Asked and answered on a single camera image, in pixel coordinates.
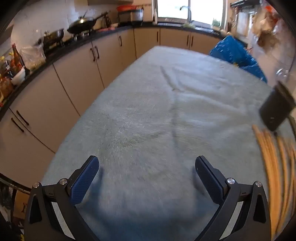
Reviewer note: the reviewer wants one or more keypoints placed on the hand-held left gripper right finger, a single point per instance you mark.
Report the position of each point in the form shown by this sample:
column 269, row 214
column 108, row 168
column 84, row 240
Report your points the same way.
column 208, row 180

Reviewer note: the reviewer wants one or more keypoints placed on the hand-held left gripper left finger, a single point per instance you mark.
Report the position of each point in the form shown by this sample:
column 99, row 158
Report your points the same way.
column 84, row 178

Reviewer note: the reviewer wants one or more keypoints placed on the dark grey utensil holder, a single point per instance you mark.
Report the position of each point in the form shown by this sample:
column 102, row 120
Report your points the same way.
column 276, row 109

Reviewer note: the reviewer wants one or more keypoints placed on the light blue table cloth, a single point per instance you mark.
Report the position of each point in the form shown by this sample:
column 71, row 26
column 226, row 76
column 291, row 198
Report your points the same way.
column 150, row 111

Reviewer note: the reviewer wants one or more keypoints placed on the beige base cabinets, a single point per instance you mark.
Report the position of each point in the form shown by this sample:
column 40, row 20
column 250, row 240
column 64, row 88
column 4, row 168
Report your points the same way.
column 76, row 69

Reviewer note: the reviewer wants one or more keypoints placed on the white mortar bowl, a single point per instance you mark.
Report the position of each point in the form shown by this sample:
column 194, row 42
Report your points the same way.
column 18, row 77

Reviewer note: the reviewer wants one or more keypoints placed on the black kitchen countertop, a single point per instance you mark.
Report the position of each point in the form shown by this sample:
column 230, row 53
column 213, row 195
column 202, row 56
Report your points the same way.
column 55, row 54

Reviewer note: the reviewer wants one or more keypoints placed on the clear glass pitcher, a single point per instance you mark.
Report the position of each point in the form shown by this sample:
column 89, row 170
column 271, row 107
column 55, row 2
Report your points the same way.
column 283, row 75

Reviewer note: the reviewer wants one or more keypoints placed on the clear plastic bag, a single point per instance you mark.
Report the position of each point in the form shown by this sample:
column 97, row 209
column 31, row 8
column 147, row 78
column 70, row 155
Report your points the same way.
column 33, row 58

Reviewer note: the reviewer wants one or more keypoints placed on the blue plastic bag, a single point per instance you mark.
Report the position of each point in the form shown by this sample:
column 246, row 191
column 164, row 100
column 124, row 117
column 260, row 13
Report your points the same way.
column 233, row 52

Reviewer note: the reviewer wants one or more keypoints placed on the dark sauce bottle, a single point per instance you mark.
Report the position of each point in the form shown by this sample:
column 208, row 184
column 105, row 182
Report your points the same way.
column 17, row 58

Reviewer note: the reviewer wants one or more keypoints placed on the steel cooking pot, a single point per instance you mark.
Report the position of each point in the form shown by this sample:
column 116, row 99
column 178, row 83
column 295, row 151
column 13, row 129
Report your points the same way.
column 54, row 36

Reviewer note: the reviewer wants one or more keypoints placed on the black wok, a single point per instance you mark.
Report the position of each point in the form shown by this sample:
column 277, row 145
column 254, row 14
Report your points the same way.
column 82, row 25

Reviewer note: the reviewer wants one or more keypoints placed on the silver rice cooker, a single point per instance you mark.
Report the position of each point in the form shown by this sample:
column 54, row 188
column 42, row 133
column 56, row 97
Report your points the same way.
column 131, row 16

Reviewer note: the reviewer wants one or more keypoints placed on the chrome sink faucet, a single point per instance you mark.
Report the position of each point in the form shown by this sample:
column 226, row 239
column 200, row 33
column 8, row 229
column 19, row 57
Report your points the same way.
column 189, row 12

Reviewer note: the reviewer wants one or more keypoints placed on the yellowish hanging plastic bag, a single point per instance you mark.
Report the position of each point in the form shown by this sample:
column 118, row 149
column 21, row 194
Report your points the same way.
column 266, row 20

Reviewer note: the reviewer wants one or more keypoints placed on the kitchen window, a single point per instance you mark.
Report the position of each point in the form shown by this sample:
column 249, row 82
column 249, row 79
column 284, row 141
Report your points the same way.
column 189, row 9

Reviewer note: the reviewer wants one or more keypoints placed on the red plastic basin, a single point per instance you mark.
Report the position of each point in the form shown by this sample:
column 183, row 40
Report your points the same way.
column 124, row 8

